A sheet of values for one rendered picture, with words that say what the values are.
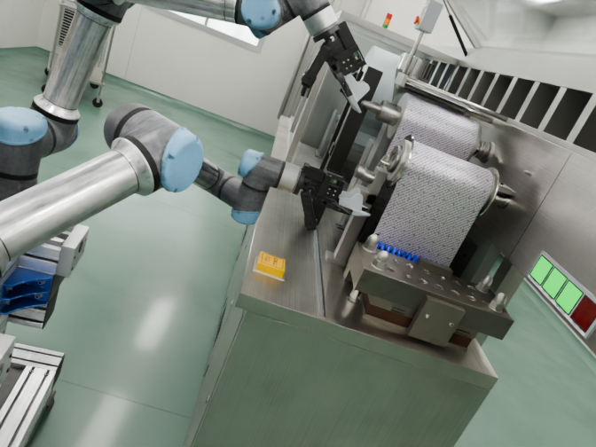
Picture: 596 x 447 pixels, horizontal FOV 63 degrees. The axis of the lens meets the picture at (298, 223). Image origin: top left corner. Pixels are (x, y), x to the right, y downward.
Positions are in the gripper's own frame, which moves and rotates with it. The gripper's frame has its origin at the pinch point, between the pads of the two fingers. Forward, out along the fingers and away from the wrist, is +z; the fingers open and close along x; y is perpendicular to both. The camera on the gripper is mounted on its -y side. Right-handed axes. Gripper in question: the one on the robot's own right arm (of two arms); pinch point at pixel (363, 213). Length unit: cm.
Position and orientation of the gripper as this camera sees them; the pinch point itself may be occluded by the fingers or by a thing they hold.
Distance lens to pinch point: 131.7
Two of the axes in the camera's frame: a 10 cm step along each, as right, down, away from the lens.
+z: 9.4, 3.3, 1.3
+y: 3.5, -8.7, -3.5
